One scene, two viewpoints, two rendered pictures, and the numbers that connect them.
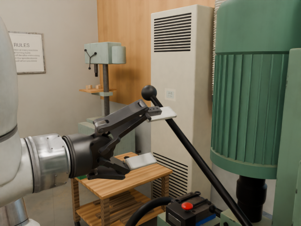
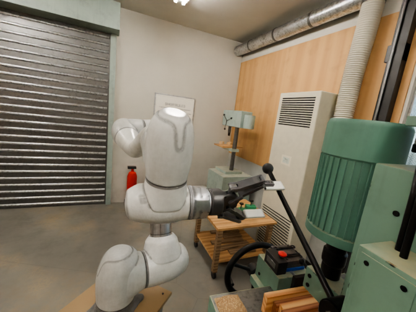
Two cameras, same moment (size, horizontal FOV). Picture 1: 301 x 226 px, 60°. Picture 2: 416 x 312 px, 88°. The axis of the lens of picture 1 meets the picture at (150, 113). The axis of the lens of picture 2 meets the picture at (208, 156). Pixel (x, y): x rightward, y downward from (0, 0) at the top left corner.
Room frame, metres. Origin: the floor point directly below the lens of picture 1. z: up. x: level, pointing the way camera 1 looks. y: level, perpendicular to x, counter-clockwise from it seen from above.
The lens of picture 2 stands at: (-0.12, 0.01, 1.47)
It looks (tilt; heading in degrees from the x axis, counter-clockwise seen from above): 11 degrees down; 16
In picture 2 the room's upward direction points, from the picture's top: 7 degrees clockwise
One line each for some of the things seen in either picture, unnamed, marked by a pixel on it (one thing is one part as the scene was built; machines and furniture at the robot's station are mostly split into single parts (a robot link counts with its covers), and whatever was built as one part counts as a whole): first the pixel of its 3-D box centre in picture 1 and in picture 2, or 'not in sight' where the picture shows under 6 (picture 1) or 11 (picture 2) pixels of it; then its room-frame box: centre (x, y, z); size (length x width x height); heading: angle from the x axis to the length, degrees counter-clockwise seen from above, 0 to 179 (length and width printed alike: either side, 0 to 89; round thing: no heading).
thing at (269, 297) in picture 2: not in sight; (294, 298); (0.55, -0.15, 0.93); 0.23 x 0.02 x 0.06; 125
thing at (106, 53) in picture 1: (107, 115); (231, 167); (2.85, 0.48, 0.79); 0.62 x 0.48 x 1.58; 43
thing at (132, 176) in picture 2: not in sight; (131, 185); (2.53, 1.90, 0.30); 0.19 x 0.18 x 0.60; 40
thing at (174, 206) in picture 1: (188, 209); (283, 256); (0.67, -0.11, 0.99); 0.13 x 0.11 x 0.06; 125
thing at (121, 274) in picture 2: not in sight; (119, 272); (0.55, 0.52, 0.78); 0.18 x 0.16 x 0.22; 139
